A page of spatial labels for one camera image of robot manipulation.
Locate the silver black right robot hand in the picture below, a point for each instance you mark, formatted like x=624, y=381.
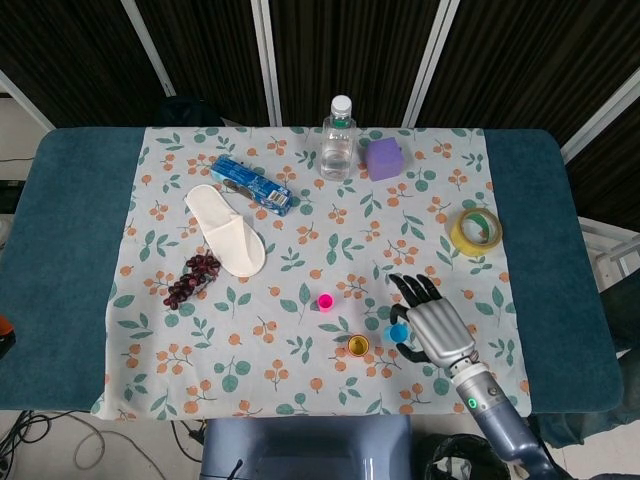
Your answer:
x=442, y=330

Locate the light blue plastic cup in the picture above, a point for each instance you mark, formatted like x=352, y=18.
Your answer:
x=396, y=333

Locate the small pink plastic cup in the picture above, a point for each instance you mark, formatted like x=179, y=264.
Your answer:
x=325, y=301

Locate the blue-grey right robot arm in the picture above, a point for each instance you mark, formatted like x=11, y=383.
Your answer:
x=500, y=420

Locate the yellow packing tape roll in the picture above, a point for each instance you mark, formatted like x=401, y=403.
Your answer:
x=462, y=242

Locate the black trash bag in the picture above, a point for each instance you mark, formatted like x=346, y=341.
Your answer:
x=460, y=460

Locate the white metal rack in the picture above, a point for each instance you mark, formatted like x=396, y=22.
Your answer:
x=600, y=245

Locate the purple foam cube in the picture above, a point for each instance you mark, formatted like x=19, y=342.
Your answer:
x=383, y=160

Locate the blue-grey robot torso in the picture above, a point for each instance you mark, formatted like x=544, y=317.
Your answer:
x=305, y=450

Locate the floral fruit print tablecloth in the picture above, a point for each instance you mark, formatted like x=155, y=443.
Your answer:
x=250, y=360

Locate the clear plastic water bottle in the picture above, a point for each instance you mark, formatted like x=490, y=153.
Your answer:
x=338, y=150

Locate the white disposable slipper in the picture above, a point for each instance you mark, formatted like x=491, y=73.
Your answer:
x=225, y=235

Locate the blue cookie box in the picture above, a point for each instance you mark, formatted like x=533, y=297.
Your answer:
x=250, y=185

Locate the dark red grape bunch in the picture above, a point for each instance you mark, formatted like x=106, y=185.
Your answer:
x=187, y=285

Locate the teal velvet table cover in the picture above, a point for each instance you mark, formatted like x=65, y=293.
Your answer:
x=60, y=250

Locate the orange and black object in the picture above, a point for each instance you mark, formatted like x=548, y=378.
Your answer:
x=6, y=340

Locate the white partition frame post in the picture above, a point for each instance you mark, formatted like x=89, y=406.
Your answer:
x=20, y=97
x=433, y=50
x=266, y=50
x=149, y=50
x=600, y=117

